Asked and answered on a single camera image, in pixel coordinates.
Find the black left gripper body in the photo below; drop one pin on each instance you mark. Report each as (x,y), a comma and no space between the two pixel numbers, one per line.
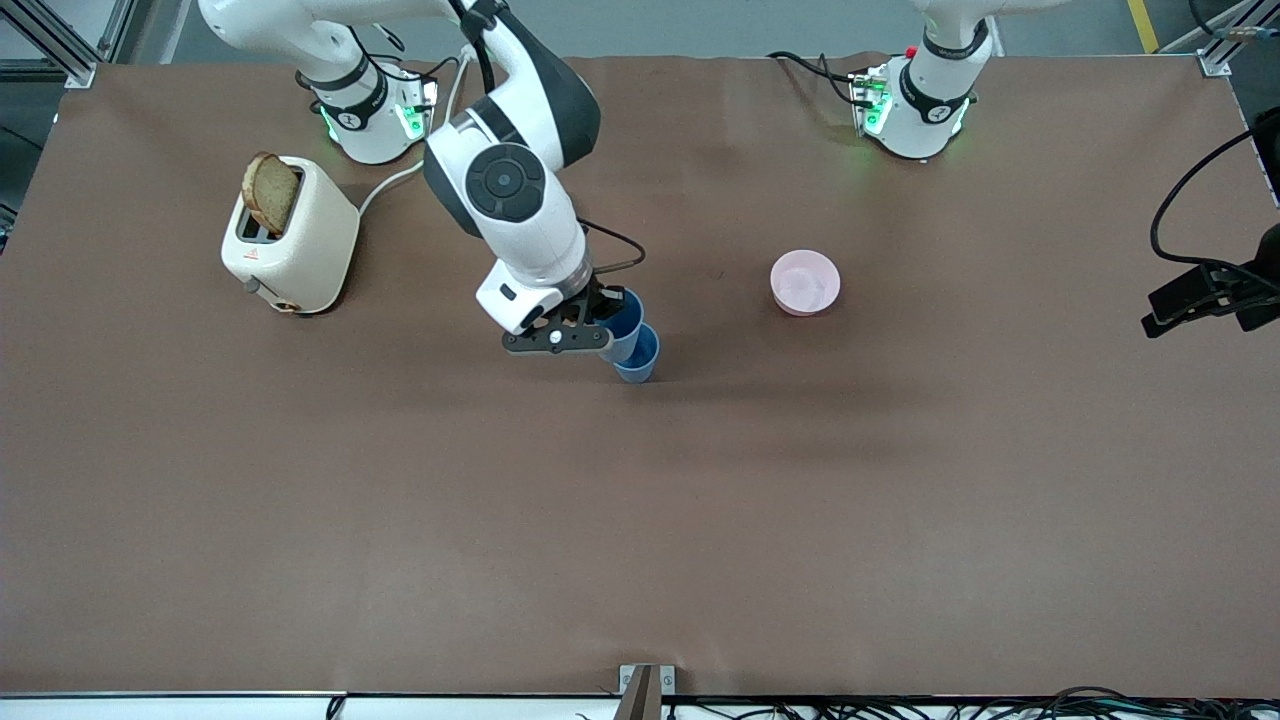
(1262,262)

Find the blue plastic cup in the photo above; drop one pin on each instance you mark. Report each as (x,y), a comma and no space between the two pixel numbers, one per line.
(640,364)
(628,315)

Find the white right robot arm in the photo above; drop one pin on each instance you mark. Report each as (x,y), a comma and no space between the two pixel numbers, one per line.
(530,230)

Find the pink bowl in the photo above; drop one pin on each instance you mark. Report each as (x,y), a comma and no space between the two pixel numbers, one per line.
(805,283)

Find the cream white toaster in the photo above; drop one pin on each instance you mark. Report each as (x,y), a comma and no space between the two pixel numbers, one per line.
(305,250)

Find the brown bread slice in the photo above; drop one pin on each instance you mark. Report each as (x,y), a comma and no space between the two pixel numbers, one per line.
(270,195)

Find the aluminium frame profile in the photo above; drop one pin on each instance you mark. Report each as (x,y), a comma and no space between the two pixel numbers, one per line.
(80,72)
(1215,62)

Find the grey metal table bracket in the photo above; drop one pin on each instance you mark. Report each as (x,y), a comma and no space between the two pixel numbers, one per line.
(625,678)

